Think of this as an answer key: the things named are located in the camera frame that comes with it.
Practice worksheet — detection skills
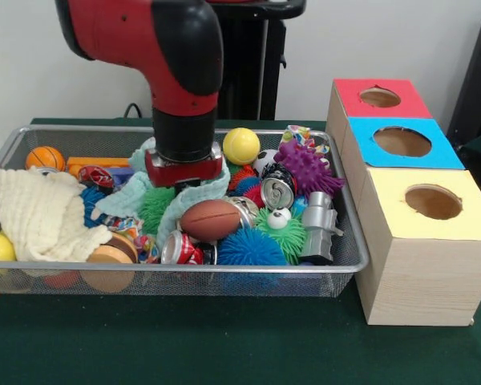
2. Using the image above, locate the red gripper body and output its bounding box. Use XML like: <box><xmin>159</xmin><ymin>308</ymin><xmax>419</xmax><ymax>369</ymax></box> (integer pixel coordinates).
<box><xmin>144</xmin><ymin>154</ymin><xmax>224</xmax><ymax>188</ymax></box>

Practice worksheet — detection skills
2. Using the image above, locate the mint green knitted cloth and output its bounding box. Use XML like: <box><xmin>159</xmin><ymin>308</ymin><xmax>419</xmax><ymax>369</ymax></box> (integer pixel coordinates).
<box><xmin>95</xmin><ymin>137</ymin><xmax>232</xmax><ymax>252</ymax></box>

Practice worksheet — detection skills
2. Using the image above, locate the silver toy robot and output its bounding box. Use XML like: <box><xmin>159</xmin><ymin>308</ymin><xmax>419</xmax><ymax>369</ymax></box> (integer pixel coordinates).
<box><xmin>302</xmin><ymin>191</ymin><xmax>345</xmax><ymax>265</ymax></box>

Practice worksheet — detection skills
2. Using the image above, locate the cream knitted cloth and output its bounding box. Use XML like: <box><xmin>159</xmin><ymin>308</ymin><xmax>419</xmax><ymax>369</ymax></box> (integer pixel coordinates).
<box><xmin>0</xmin><ymin>166</ymin><xmax>113</xmax><ymax>262</ymax></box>

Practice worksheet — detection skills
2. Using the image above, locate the silver mesh bin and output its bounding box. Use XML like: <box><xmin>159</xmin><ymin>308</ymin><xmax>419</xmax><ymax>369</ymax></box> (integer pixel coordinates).
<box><xmin>0</xmin><ymin>124</ymin><xmax>370</xmax><ymax>298</ymax></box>

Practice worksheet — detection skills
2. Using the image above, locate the wooden three-hole box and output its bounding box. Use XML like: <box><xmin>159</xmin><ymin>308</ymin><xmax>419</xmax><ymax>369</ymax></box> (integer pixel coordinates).
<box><xmin>325</xmin><ymin>78</ymin><xmax>481</xmax><ymax>326</ymax></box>

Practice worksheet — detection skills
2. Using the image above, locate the green spiky toy with eyes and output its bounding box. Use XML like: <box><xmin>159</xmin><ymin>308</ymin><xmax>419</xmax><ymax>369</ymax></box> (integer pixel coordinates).
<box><xmin>254</xmin><ymin>207</ymin><xmax>309</xmax><ymax>265</ymax></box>
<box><xmin>137</xmin><ymin>184</ymin><xmax>178</xmax><ymax>237</ymax></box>

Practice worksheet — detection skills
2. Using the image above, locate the brown toy football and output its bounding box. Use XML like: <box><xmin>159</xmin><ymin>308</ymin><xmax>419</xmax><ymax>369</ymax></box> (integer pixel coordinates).
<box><xmin>179</xmin><ymin>199</ymin><xmax>242</xmax><ymax>242</ymax></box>

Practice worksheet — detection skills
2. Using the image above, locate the yellow ball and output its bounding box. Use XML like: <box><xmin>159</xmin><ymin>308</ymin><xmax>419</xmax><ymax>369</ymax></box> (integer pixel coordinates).
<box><xmin>222</xmin><ymin>128</ymin><xmax>261</xmax><ymax>166</ymax></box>

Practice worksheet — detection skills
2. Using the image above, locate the crushed red drink can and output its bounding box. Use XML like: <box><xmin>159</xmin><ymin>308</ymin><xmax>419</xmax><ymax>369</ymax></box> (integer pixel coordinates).
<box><xmin>160</xmin><ymin>230</ymin><xmax>205</xmax><ymax>265</ymax></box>

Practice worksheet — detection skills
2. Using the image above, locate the blue spiky ball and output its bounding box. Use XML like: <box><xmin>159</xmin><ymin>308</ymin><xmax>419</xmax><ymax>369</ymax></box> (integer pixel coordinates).
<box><xmin>216</xmin><ymin>228</ymin><xmax>289</xmax><ymax>266</ymax></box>

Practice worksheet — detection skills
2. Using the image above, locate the purple spiky ball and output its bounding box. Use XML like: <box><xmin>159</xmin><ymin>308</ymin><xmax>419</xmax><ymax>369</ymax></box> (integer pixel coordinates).
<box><xmin>274</xmin><ymin>139</ymin><xmax>346</xmax><ymax>197</ymax></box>

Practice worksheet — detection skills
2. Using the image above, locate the small orange basketball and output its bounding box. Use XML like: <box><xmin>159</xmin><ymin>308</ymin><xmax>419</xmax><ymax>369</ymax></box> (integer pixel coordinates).
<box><xmin>25</xmin><ymin>146</ymin><xmax>67</xmax><ymax>172</ymax></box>

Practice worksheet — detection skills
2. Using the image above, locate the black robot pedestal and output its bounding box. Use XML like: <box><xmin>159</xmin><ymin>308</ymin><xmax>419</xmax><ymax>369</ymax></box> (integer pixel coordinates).
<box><xmin>206</xmin><ymin>0</ymin><xmax>308</xmax><ymax>120</ymax></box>

